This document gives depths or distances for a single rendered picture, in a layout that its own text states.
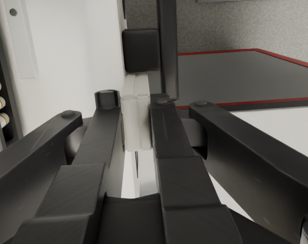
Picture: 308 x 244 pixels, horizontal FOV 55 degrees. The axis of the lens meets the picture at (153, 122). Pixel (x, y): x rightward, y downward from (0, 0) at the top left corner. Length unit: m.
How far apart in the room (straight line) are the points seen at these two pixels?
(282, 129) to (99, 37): 0.30
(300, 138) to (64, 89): 0.30
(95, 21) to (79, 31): 0.10
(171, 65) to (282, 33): 1.04
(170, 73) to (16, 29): 0.14
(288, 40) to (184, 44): 0.39
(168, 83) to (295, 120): 0.25
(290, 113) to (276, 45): 0.83
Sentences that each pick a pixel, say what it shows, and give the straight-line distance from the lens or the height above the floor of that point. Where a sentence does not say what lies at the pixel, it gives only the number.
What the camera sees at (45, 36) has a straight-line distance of 0.28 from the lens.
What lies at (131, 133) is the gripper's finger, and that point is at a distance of 0.15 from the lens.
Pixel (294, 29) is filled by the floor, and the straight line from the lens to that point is 1.25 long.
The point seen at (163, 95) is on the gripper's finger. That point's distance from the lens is 0.18.
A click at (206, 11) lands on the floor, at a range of 1.13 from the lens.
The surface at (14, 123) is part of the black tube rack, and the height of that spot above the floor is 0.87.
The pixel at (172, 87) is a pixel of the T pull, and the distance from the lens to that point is 0.20.
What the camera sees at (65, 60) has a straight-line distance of 0.28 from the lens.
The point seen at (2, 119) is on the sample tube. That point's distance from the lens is 0.26.
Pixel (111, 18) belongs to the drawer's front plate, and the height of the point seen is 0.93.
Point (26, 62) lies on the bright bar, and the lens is 0.28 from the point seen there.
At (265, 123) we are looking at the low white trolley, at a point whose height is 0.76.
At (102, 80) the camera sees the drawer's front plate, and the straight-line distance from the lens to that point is 0.18.
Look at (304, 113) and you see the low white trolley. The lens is 0.42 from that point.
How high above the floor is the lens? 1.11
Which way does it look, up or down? 70 degrees down
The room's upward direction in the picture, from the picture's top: 172 degrees clockwise
